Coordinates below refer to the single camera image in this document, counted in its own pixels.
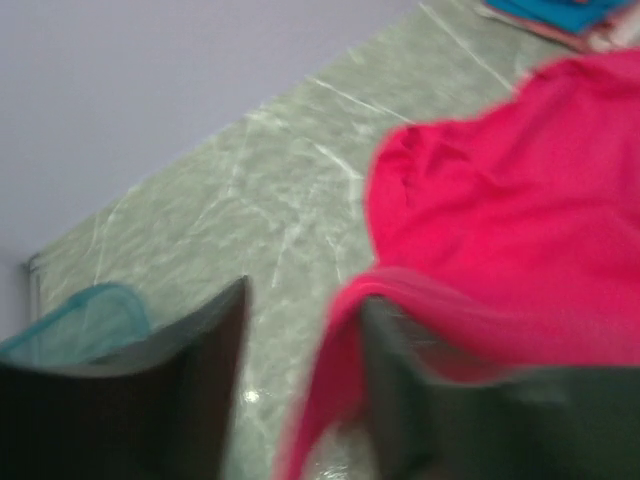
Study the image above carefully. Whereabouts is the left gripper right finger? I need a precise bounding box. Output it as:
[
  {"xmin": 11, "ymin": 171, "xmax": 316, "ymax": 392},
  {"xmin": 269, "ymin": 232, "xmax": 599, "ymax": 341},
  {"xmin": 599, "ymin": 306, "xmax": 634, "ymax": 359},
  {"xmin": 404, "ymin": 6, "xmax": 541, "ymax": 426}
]
[{"xmin": 360, "ymin": 297, "xmax": 639, "ymax": 479}]

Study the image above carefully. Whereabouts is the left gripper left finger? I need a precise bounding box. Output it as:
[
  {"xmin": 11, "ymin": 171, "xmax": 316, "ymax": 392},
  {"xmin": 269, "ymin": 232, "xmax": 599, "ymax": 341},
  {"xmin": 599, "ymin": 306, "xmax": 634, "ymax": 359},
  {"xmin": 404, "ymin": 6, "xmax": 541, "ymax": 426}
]
[{"xmin": 1, "ymin": 277, "xmax": 250, "ymax": 479}]

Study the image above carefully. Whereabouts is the pink t-shirt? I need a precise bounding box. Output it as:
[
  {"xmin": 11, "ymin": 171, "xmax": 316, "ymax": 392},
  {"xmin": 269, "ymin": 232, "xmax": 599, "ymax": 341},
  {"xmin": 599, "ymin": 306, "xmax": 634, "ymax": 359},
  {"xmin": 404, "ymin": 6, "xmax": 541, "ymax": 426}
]
[{"xmin": 273, "ymin": 48, "xmax": 639, "ymax": 479}]

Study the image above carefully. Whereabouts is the teal transparent plastic bin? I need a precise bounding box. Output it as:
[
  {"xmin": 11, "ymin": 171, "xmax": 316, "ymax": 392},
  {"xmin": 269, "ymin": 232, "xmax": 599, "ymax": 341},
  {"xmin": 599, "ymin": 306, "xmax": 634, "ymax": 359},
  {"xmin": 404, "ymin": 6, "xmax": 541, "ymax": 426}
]
[{"xmin": 1, "ymin": 282, "xmax": 151, "ymax": 367}]

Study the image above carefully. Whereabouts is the folded mauve t-shirt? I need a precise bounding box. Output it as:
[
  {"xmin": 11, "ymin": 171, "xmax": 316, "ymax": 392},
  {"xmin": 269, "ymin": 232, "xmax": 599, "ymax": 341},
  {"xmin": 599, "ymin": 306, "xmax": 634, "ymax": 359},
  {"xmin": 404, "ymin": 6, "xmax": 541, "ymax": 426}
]
[{"xmin": 474, "ymin": 3, "xmax": 624, "ymax": 53}]

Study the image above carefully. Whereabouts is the folded blue t-shirt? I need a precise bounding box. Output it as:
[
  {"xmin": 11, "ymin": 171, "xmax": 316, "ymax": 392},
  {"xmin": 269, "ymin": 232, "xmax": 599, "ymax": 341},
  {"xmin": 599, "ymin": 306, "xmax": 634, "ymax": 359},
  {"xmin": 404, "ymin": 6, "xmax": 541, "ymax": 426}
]
[{"xmin": 485, "ymin": 0, "xmax": 632, "ymax": 34}]

